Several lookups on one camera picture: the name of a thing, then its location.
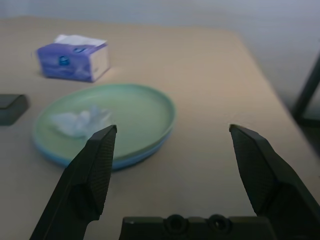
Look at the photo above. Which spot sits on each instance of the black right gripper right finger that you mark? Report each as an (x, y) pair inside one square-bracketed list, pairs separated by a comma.
[(260, 170)]

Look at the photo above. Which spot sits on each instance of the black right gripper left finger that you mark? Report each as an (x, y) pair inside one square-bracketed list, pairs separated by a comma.
[(95, 170)]

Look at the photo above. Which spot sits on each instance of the white tissue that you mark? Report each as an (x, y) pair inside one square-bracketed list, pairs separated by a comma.
[(72, 122)]

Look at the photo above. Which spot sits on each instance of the light green plate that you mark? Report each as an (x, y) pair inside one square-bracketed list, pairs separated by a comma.
[(140, 112)]

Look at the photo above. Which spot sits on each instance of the grey glasses case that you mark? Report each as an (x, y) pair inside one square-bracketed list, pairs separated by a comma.
[(12, 107)]

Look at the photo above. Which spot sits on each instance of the light blue plate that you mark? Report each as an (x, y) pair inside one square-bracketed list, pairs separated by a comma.
[(140, 162)]

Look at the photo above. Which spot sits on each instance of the purple tissue pack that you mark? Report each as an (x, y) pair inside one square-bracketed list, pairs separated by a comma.
[(65, 62)]

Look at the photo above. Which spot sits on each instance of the side table with black frame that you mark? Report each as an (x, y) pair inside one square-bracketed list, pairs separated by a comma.
[(307, 90)]

